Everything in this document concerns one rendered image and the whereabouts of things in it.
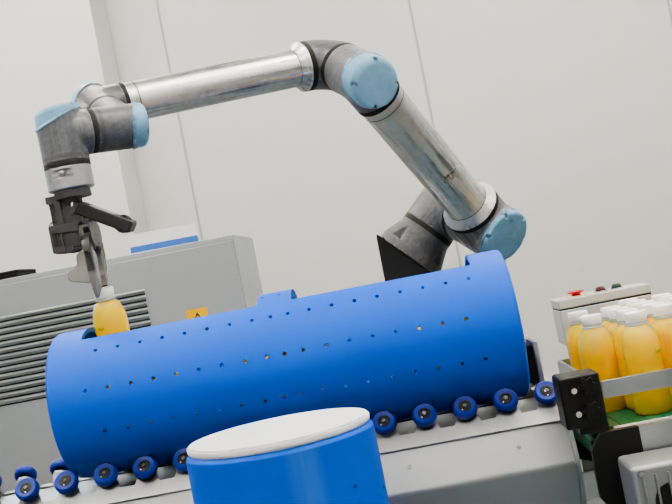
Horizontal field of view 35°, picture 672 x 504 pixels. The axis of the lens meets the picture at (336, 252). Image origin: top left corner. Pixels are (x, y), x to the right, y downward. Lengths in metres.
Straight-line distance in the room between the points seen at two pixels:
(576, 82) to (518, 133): 0.35
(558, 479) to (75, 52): 3.41
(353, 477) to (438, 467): 0.45
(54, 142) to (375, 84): 0.71
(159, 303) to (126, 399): 1.74
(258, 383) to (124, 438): 0.27
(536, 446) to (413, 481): 0.23
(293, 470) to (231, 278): 2.21
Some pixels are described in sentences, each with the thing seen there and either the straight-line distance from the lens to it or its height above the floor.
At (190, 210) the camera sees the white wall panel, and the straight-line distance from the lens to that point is 4.96.
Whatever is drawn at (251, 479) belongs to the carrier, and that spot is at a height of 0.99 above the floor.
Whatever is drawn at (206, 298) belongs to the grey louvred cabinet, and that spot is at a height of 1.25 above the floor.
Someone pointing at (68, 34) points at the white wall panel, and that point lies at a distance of 4.89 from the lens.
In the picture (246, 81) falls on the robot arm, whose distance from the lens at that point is 2.38.
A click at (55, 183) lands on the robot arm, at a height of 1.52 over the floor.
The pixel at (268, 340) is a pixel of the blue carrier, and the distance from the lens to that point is 1.93.
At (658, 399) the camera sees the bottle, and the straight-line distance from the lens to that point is 1.94.
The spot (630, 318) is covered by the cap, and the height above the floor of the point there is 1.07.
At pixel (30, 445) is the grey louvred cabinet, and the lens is 3.86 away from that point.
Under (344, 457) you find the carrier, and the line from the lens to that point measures 1.50.
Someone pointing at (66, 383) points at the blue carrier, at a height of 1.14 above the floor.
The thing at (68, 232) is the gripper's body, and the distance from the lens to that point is 2.10.
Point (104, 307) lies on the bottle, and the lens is 2.09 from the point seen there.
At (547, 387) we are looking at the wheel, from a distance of 1.97.
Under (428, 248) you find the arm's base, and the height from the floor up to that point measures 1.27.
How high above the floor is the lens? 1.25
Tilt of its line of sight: 1 degrees up
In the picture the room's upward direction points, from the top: 11 degrees counter-clockwise
